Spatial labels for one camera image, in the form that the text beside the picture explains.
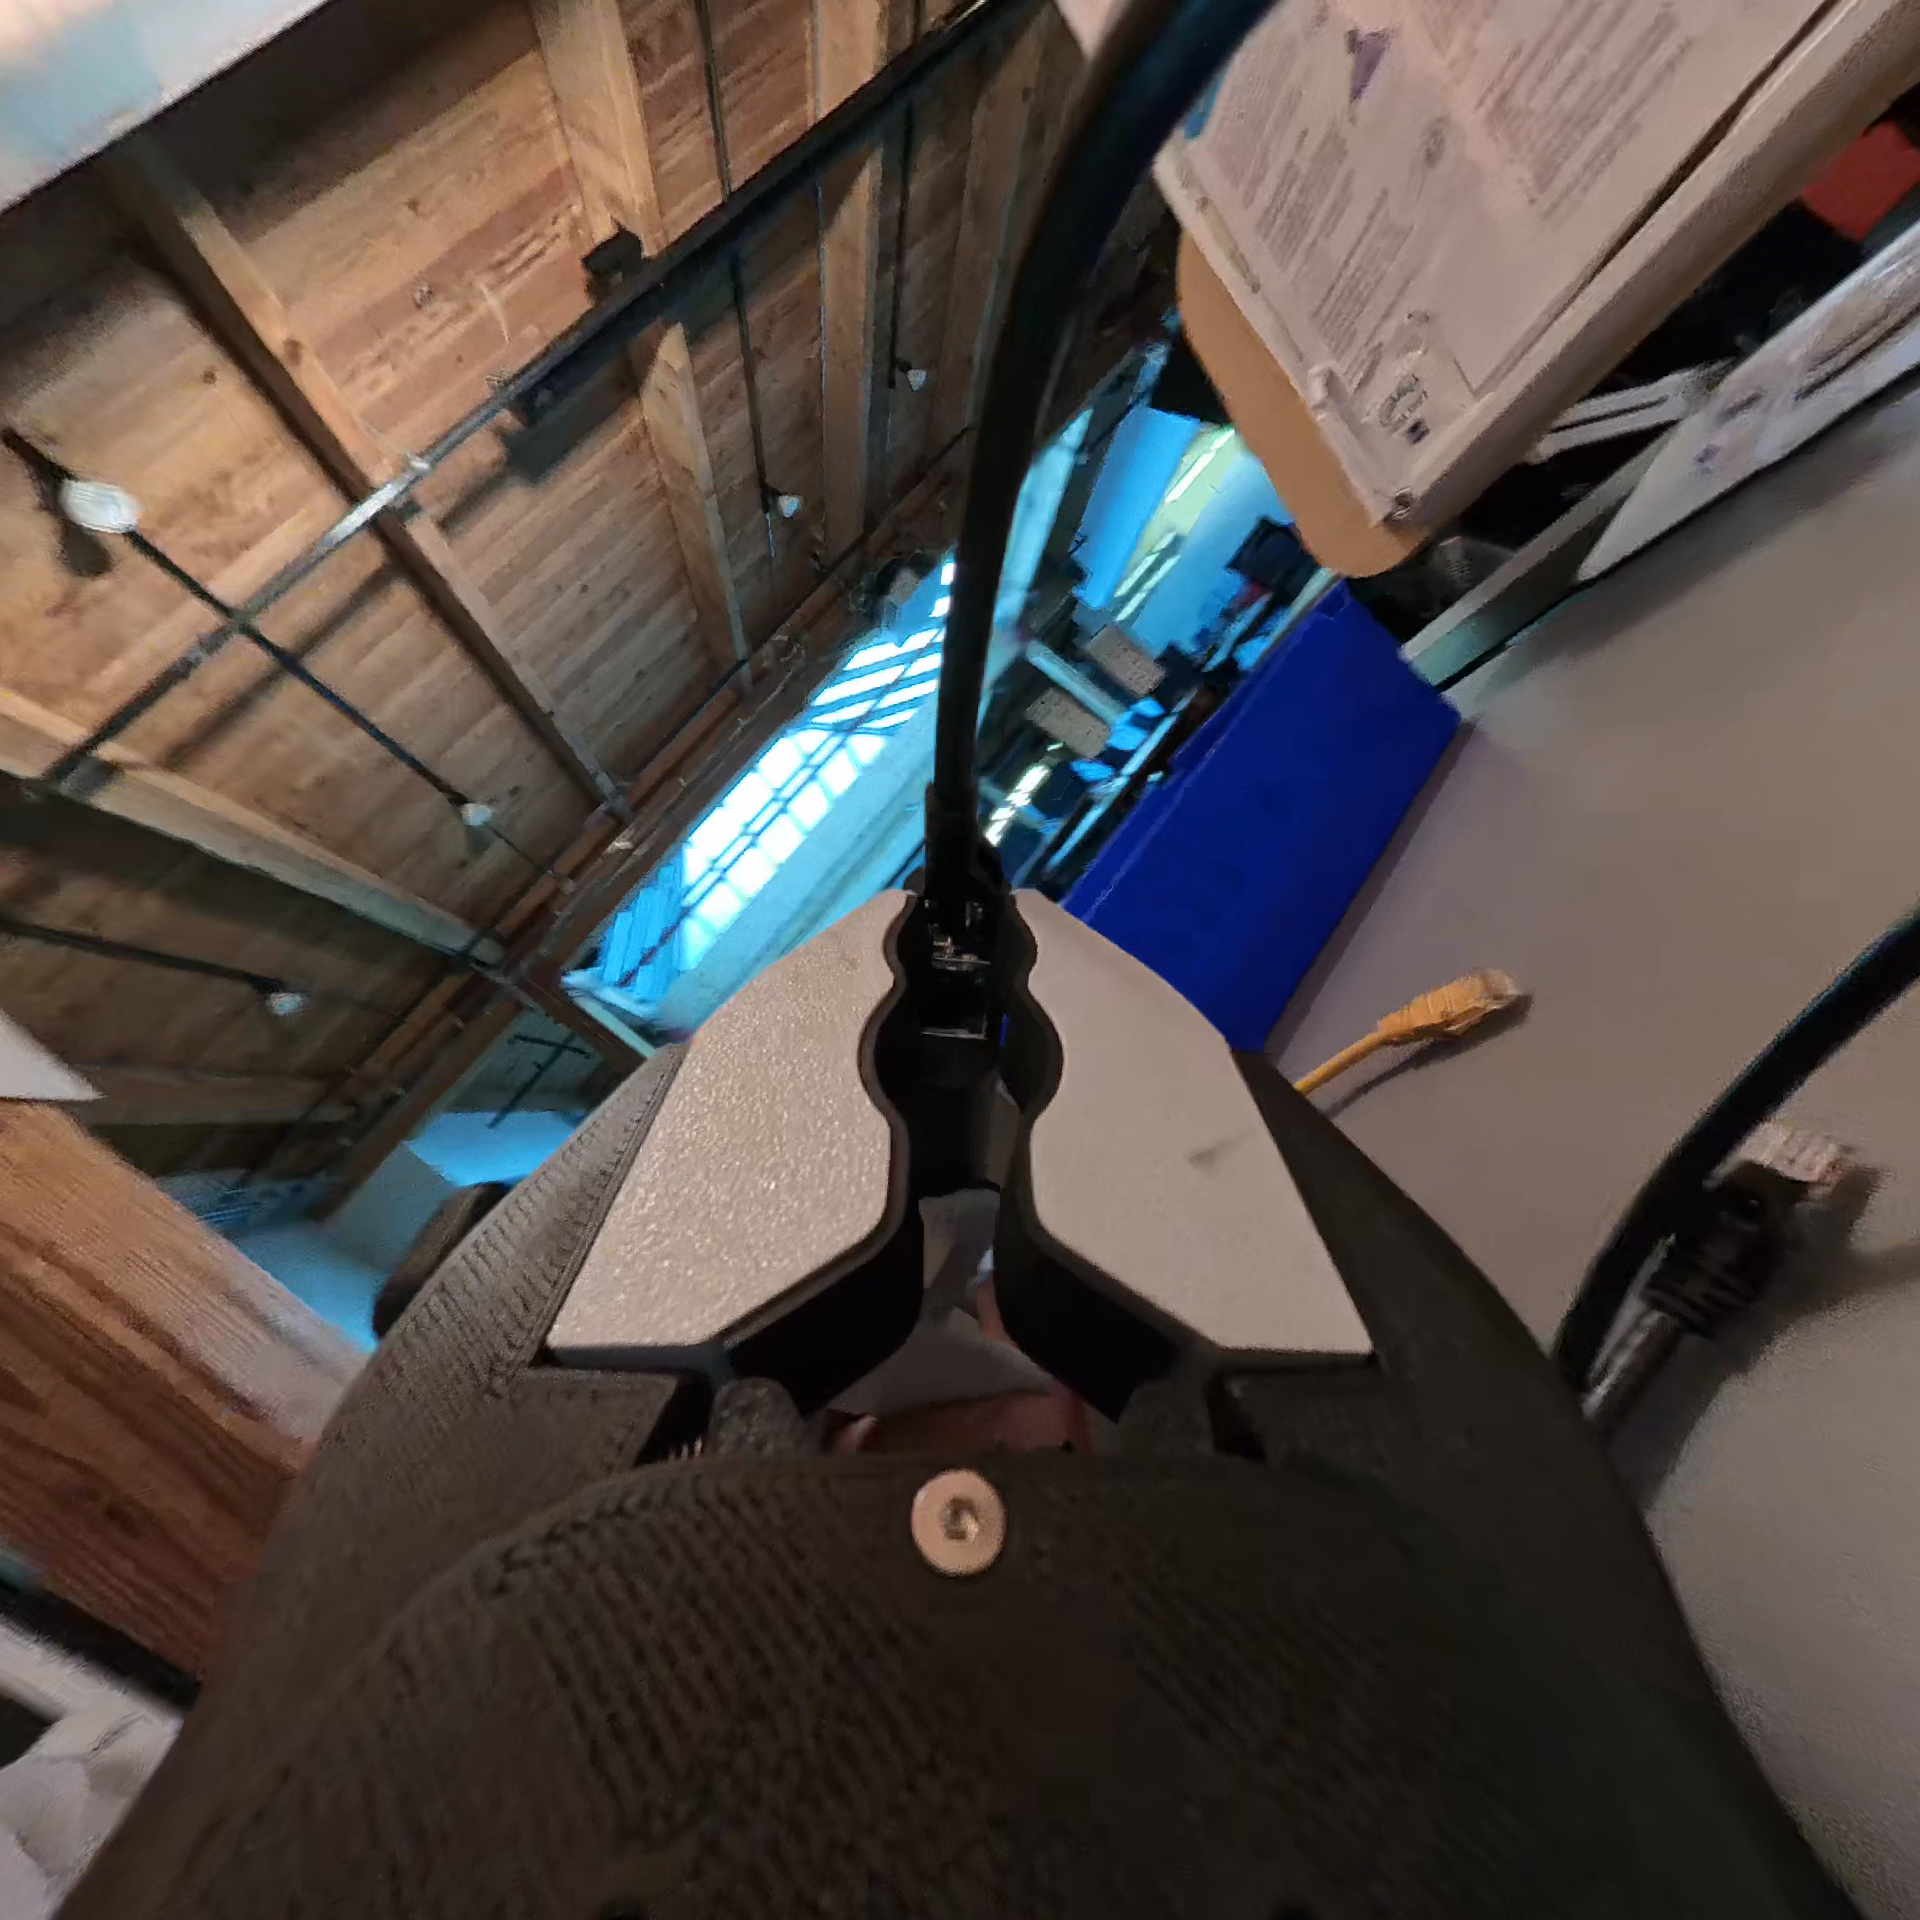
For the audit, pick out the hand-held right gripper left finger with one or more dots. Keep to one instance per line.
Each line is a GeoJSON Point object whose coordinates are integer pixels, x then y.
{"type": "Point", "coordinates": [734, 1184]}

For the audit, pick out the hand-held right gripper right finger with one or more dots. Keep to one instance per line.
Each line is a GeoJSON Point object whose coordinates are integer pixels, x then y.
{"type": "Point", "coordinates": [1184, 1184]}

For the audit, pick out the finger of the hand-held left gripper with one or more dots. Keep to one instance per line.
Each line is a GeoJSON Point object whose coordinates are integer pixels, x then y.
{"type": "Point", "coordinates": [944, 1320]}

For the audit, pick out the black network switch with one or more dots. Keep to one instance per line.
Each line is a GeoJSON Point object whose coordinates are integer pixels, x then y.
{"type": "Point", "coordinates": [960, 1096]}

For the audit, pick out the grey desk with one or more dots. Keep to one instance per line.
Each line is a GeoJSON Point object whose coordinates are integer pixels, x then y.
{"type": "Point", "coordinates": [1650, 825]}

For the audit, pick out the person's left hand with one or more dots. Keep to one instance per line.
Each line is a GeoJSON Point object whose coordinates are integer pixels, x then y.
{"type": "Point", "coordinates": [974, 1429]}

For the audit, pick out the blue plastic bin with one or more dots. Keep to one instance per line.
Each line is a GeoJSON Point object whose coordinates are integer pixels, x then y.
{"type": "Point", "coordinates": [1276, 810]}

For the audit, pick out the large paned window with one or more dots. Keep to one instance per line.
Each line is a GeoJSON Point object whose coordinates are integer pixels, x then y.
{"type": "Point", "coordinates": [779, 779]}

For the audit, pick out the black monitor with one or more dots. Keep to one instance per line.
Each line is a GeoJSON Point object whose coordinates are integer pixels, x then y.
{"type": "Point", "coordinates": [1262, 558]}

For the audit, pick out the wooden panel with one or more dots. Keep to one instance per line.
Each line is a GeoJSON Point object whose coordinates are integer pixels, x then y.
{"type": "Point", "coordinates": [120, 1349]}

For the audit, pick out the white paper sheet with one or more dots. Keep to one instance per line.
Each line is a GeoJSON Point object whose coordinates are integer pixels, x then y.
{"type": "Point", "coordinates": [31, 1067]}

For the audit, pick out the metal ceiling pipe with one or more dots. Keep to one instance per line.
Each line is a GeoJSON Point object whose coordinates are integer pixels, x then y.
{"type": "Point", "coordinates": [376, 503]}

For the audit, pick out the white printed board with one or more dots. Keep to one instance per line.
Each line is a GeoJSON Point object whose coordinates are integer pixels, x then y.
{"type": "Point", "coordinates": [1799, 390]}

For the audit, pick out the red box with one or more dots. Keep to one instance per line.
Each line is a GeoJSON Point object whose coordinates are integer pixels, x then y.
{"type": "Point", "coordinates": [1868, 176]}

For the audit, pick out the white metal bracket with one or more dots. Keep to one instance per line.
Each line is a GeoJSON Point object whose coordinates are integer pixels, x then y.
{"type": "Point", "coordinates": [1620, 416]}

